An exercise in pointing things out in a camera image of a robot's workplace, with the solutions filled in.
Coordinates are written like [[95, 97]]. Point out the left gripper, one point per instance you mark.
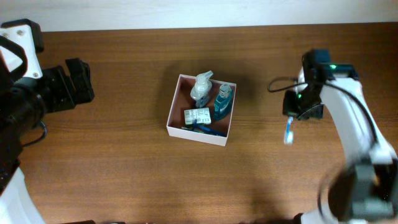
[[65, 90]]

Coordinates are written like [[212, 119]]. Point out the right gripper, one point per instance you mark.
[[292, 109]]

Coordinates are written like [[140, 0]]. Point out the blue white toothbrush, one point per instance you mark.
[[288, 134]]

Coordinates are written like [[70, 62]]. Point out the teal mouthwash bottle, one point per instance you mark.
[[222, 102]]

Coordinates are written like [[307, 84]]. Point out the green white soap box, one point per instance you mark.
[[201, 116]]

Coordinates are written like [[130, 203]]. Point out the clear pump soap bottle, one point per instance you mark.
[[201, 89]]

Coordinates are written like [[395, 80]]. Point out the blue disposable razor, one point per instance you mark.
[[207, 130]]

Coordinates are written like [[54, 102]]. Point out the Colgate toothpaste tube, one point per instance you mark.
[[189, 128]]

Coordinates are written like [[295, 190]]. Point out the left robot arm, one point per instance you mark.
[[28, 93]]

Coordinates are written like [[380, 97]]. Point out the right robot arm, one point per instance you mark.
[[364, 190]]

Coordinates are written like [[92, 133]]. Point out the white cardboard box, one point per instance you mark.
[[182, 101]]

